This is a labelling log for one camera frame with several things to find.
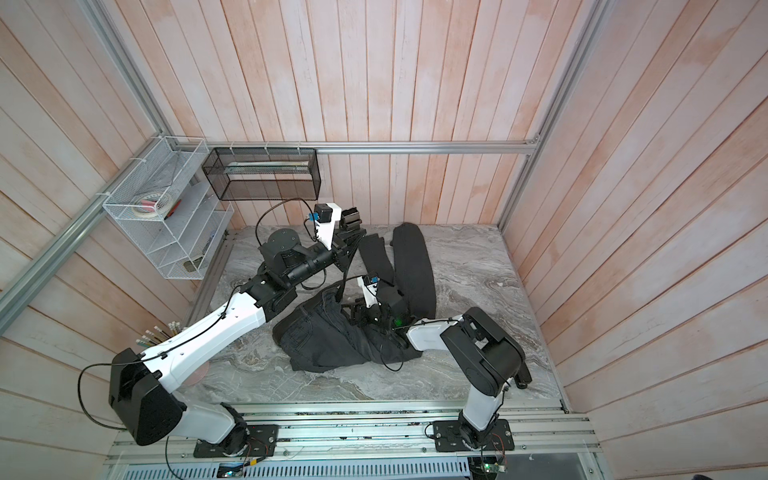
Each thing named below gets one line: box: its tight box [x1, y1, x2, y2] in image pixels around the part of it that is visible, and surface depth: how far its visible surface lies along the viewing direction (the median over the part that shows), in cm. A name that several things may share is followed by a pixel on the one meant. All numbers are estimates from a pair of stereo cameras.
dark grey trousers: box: [273, 222, 437, 372], surface depth 85 cm
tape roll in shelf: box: [132, 192, 172, 217], surface depth 75 cm
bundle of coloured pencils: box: [136, 321, 186, 348], surface depth 78 cm
